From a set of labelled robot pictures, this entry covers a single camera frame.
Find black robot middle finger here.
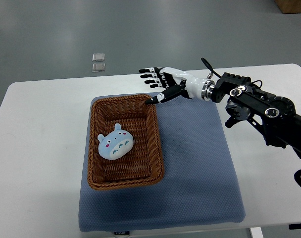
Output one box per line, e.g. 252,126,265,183
140,72,162,78

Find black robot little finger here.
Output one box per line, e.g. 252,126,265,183
150,83,167,89

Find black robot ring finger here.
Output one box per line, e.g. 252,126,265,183
144,78,162,84

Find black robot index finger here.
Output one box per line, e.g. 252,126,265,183
139,67,163,73

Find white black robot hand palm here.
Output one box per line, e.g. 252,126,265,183
160,67,213,100

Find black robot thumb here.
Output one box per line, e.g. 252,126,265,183
145,84,186,104

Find blue plush toy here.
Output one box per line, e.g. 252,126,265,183
98,123,134,160

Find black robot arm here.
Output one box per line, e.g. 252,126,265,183
139,58,301,159

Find brown wicker basket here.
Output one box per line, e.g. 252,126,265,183
87,94,164,190

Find upper metal floor plate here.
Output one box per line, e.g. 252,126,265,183
92,53,105,62

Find blue fabric mat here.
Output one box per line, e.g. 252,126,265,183
79,97,245,232

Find brown cardboard box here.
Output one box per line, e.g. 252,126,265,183
275,0,301,14

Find white table leg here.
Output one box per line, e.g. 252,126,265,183
250,227,264,238

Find black table bracket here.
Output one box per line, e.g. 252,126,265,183
289,223,301,230

